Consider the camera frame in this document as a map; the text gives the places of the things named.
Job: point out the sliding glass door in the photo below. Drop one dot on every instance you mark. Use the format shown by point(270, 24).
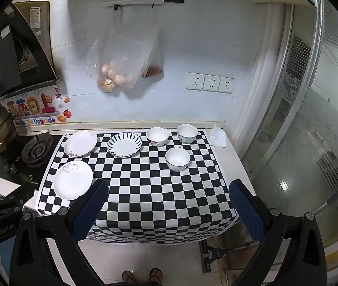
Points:
point(306, 125)

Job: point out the black and white checkered cloth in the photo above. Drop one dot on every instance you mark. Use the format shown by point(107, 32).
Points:
point(157, 199)

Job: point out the person's right foot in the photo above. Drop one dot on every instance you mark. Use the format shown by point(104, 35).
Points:
point(155, 276)

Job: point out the colourful wall sticker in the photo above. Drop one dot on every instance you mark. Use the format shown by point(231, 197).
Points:
point(35, 107)

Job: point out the plastic bag with red food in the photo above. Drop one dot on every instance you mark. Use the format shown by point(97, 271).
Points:
point(154, 68)

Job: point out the person's foot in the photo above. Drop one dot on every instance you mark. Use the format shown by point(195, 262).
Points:
point(155, 276)
point(128, 277)

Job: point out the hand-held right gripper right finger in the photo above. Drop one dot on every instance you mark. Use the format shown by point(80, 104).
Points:
point(246, 211)

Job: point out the person's left foot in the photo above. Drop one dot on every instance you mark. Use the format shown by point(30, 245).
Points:
point(128, 277)

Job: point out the clear plastic bag with eggs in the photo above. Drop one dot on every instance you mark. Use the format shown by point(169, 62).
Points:
point(121, 59)

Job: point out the black gas stove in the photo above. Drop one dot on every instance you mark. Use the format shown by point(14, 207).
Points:
point(35, 152)

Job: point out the white bowl colourful dots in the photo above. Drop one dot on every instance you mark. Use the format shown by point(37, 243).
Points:
point(187, 132)

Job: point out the white plate blue striped rim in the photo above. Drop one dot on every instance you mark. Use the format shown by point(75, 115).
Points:
point(124, 145)

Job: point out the black metal bracket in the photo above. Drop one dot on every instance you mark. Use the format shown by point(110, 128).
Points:
point(212, 254)

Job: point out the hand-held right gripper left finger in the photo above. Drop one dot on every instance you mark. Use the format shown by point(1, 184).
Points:
point(90, 211)

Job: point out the white wall hook rail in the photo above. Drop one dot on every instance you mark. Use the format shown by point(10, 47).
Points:
point(142, 1)

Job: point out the white bowl red floral print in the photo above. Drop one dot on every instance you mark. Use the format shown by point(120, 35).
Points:
point(157, 135)

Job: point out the white plate grey swirl print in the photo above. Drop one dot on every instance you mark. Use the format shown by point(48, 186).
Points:
point(72, 181)

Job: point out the white folded cloth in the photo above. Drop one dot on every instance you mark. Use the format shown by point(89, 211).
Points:
point(219, 137)

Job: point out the white plate with black rim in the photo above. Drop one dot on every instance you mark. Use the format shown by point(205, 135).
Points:
point(177, 158)

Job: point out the white plate red floral print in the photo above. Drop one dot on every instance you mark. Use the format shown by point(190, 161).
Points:
point(80, 144)

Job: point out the white wall power outlet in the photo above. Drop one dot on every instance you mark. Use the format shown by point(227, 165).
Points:
point(212, 83)
point(226, 85)
point(195, 81)

